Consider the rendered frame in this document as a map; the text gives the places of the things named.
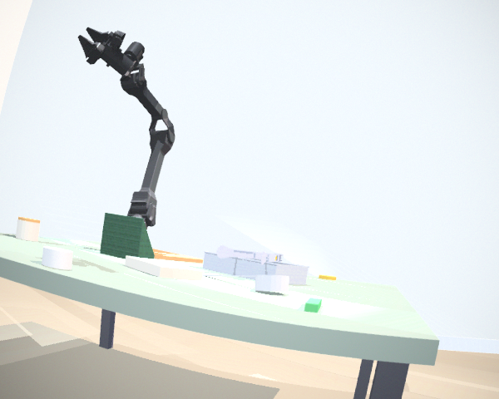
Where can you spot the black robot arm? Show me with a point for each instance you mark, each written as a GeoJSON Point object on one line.
{"type": "Point", "coordinates": [144, 201]}

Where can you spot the white short cylinder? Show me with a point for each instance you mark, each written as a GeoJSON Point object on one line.
{"type": "Point", "coordinates": [57, 258]}

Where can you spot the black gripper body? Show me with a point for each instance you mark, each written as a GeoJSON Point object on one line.
{"type": "Point", "coordinates": [101, 52]}

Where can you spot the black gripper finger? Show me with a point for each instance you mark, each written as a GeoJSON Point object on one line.
{"type": "Point", "coordinates": [95, 35]}
{"type": "Point", "coordinates": [87, 45]}

